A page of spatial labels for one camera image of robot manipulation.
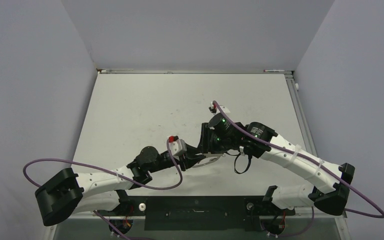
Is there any red white marker pen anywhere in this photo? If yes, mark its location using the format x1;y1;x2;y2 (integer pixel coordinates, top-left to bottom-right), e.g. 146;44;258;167
263;69;286;73

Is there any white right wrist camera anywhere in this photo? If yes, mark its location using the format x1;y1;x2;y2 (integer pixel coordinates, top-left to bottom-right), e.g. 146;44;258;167
208;103;231;116

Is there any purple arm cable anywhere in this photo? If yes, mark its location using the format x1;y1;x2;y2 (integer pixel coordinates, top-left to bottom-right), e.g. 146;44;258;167
211;100;384;219
23;139;184;191

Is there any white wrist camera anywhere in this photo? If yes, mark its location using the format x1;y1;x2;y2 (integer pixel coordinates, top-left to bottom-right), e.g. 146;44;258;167
208;103;231;116
167;136;187;157

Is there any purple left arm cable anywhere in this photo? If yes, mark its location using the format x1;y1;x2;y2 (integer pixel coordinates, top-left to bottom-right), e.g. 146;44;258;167
23;139;184;191

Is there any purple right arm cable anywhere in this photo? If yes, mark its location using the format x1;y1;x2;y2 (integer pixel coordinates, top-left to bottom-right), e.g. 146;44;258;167
211;100;384;219

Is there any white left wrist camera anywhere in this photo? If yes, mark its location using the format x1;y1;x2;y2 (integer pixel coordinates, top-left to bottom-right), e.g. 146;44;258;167
167;136;187;157

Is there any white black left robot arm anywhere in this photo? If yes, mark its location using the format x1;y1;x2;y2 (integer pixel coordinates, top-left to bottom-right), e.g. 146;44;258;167
34;144;210;227

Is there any aluminium frame rail front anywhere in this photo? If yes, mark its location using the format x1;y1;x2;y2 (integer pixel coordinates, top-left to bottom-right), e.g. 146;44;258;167
67;207;346;220

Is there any aluminium frame rail right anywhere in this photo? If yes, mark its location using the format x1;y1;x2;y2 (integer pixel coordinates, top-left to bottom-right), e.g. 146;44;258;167
285;71;318;157

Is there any aluminium frame rail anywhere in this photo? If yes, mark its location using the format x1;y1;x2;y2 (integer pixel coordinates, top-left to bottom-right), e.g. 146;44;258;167
67;207;346;220
285;71;318;157
97;68;294;75

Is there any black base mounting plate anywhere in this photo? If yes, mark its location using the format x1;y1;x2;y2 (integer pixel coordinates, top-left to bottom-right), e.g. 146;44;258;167
99;196;296;232

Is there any aluminium frame rail back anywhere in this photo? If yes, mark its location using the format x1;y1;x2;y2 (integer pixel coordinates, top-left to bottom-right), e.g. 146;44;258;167
97;68;294;75

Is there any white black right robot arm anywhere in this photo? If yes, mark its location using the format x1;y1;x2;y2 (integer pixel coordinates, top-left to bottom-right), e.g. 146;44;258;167
198;113;355;216

